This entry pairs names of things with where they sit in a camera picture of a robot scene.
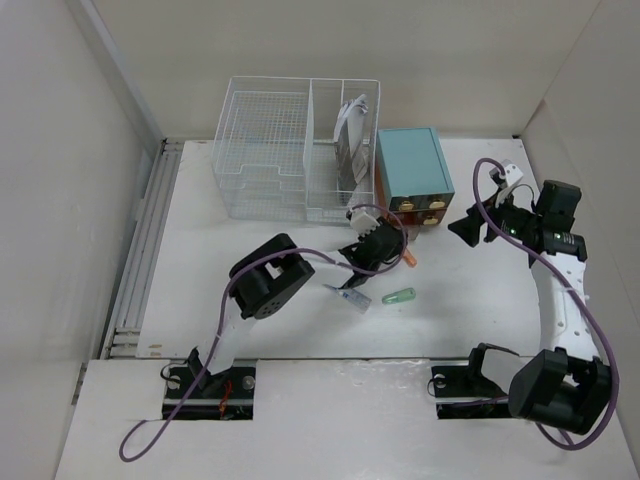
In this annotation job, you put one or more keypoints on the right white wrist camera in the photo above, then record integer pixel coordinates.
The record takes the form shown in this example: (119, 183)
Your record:
(507, 177)

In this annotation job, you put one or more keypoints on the green translucent capsule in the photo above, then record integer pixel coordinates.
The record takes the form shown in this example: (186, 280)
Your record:
(400, 296)

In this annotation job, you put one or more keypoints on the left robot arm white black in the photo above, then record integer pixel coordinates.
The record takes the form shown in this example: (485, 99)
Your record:
(264, 281)

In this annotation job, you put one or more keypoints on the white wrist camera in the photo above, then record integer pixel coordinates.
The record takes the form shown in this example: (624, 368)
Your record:
(361, 222)
(507, 177)

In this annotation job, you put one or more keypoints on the aluminium rail frame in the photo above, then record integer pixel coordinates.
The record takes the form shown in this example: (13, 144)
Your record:
(124, 321)

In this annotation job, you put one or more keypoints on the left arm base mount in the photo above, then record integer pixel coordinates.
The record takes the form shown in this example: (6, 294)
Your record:
(226, 396)

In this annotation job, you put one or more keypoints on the blue cap spray bottle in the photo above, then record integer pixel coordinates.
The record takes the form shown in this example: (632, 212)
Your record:
(355, 298)

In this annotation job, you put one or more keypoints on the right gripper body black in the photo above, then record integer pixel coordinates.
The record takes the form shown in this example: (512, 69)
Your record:
(510, 219)

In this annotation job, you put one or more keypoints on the grey setup guide booklet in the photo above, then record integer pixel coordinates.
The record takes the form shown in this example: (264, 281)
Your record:
(352, 164)

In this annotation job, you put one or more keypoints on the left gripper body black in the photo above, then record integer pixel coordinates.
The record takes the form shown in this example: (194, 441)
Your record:
(394, 253)

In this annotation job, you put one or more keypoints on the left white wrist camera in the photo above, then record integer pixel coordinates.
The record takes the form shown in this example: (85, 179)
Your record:
(361, 222)

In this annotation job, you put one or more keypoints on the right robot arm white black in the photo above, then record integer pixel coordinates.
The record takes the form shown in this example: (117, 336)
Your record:
(566, 385)

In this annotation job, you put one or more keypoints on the orange translucent capsule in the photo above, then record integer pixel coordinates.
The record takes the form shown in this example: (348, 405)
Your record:
(409, 259)

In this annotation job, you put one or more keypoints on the white wire desk organizer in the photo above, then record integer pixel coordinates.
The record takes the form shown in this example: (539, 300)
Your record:
(274, 154)

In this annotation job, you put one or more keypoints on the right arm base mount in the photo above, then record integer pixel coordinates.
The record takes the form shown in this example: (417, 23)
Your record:
(476, 389)

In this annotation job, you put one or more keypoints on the teal orange drawer box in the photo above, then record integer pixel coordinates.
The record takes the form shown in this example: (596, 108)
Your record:
(412, 178)

